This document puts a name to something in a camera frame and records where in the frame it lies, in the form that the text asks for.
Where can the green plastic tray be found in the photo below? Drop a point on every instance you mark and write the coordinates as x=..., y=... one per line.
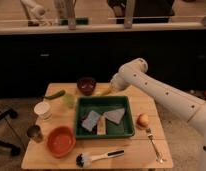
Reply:
x=101, y=105

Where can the light green cup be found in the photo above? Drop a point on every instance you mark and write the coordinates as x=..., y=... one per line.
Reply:
x=69, y=100

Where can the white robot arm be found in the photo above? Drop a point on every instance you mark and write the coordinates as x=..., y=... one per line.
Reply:
x=188, y=107

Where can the green cucumber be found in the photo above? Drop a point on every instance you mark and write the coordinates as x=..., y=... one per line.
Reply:
x=55, y=95

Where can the white black dish brush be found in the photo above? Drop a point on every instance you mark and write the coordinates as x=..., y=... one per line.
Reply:
x=85, y=159

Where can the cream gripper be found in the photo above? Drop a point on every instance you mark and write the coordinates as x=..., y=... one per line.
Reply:
x=109, y=89

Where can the dark purple bowl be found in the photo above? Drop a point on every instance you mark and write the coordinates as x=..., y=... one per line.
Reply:
x=86, y=85

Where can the beige wooden block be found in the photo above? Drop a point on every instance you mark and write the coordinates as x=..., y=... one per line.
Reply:
x=101, y=126

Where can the blue sponge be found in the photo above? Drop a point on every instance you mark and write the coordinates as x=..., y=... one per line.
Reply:
x=91, y=120

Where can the silver fork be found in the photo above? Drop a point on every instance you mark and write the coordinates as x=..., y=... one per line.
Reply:
x=159, y=157

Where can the orange bowl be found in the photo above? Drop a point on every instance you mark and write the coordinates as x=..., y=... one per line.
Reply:
x=60, y=141

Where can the metal cup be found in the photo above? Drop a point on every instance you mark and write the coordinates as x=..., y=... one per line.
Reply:
x=34, y=133

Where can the white paper cup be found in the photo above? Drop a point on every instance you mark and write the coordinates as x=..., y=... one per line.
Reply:
x=43, y=110

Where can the yellow banana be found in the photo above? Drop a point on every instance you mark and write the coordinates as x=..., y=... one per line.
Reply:
x=102, y=93

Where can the grey cloth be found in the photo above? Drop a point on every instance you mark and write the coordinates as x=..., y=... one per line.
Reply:
x=115, y=115

